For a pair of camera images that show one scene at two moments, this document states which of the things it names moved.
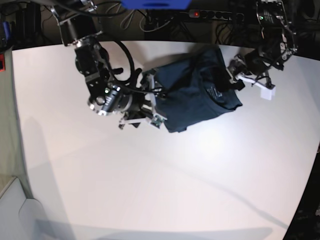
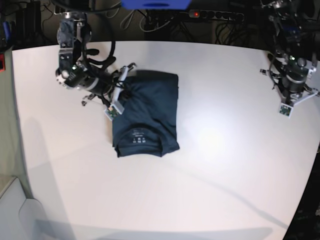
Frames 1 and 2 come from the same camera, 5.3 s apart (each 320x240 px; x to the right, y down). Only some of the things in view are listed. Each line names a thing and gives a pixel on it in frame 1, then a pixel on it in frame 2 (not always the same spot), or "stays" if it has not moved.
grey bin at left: (21, 218) stays
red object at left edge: (2, 65) stays
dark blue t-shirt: (195, 89) → (148, 124)
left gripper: (155, 116) → (107, 85)
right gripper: (238, 65) → (291, 87)
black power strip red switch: (200, 13) stays
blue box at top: (156, 4) stays
